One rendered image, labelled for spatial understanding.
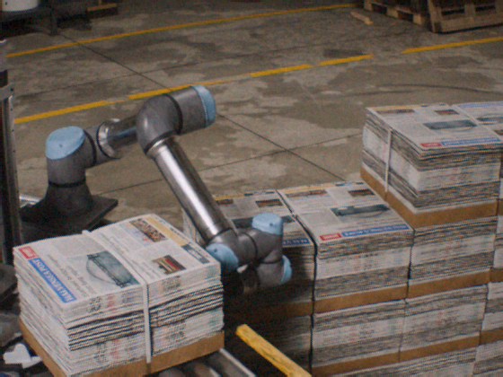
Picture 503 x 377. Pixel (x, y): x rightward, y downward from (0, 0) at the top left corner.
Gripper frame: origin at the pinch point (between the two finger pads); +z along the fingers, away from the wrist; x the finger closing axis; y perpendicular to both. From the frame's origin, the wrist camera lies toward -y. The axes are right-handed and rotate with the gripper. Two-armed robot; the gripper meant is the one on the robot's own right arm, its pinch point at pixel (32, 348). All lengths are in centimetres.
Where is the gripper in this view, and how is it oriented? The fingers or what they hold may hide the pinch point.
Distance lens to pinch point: 209.4
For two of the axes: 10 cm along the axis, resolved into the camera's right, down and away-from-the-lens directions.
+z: 8.4, -2.0, 5.1
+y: 0.1, -9.2, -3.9
